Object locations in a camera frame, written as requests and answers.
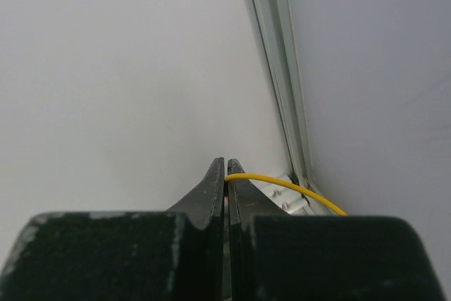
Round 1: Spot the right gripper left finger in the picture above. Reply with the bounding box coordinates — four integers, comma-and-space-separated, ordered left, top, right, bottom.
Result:
1, 158, 225, 300

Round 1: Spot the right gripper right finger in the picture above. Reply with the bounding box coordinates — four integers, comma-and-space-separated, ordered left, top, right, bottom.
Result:
228, 179, 445, 300

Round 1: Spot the yellow wire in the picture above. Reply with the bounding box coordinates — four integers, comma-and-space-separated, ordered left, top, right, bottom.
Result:
225, 173, 348, 217

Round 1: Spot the right aluminium frame post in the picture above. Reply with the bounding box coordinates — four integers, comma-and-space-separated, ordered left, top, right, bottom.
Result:
250, 0, 320, 194

